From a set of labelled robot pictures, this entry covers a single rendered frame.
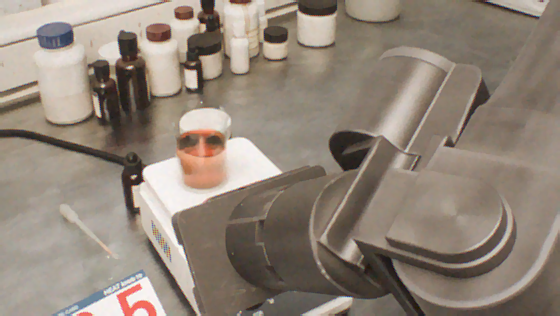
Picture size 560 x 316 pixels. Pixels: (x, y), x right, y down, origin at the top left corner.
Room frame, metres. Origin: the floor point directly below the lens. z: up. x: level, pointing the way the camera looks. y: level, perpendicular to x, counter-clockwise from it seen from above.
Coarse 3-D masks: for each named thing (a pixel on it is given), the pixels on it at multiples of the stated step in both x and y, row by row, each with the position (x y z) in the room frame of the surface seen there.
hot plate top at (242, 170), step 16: (240, 144) 0.53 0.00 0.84; (240, 160) 0.51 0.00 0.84; (256, 160) 0.50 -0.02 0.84; (144, 176) 0.48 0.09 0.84; (160, 176) 0.48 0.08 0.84; (176, 176) 0.48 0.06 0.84; (240, 176) 0.48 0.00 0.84; (256, 176) 0.48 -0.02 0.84; (160, 192) 0.46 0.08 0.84; (176, 192) 0.46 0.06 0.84; (176, 208) 0.43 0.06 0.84
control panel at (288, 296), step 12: (276, 300) 0.36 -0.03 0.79; (288, 300) 0.37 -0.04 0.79; (300, 300) 0.37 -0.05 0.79; (312, 300) 0.37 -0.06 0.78; (324, 300) 0.37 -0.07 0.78; (240, 312) 0.35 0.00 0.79; (252, 312) 0.35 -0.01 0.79; (264, 312) 0.35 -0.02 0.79; (276, 312) 0.36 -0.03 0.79; (288, 312) 0.36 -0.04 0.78; (300, 312) 0.36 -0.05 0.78
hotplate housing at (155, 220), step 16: (144, 192) 0.49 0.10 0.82; (144, 208) 0.48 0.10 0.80; (160, 208) 0.46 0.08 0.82; (144, 224) 0.49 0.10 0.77; (160, 224) 0.44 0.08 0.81; (160, 240) 0.44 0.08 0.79; (176, 240) 0.42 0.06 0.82; (176, 256) 0.41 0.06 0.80; (176, 272) 0.41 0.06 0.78; (192, 304) 0.38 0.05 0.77; (336, 304) 0.37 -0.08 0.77
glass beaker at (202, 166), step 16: (176, 112) 0.49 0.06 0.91; (192, 112) 0.50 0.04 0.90; (208, 112) 0.50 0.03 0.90; (224, 112) 0.49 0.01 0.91; (176, 128) 0.46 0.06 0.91; (192, 128) 0.50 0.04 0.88; (224, 128) 0.47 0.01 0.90; (176, 144) 0.46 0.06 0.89; (192, 144) 0.45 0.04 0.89; (208, 144) 0.45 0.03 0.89; (224, 144) 0.46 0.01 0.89; (176, 160) 0.47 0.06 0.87; (192, 160) 0.45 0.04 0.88; (208, 160) 0.45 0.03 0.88; (224, 160) 0.46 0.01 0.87; (192, 176) 0.45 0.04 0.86; (208, 176) 0.45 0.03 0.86; (224, 176) 0.46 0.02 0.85; (192, 192) 0.45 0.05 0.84; (208, 192) 0.45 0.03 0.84
